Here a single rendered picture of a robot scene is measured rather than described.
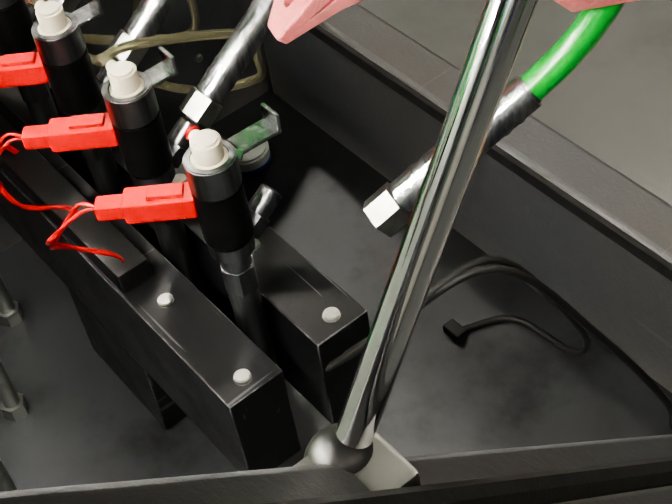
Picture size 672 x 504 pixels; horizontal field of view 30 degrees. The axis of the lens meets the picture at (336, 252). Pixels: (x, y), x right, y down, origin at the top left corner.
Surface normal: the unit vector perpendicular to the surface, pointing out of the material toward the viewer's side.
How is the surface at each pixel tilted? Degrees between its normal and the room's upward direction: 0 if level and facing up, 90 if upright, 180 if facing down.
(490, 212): 90
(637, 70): 0
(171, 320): 0
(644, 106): 0
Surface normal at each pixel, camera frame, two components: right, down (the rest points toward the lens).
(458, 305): -0.11, -0.67
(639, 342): -0.77, 0.52
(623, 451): 0.44, -0.85
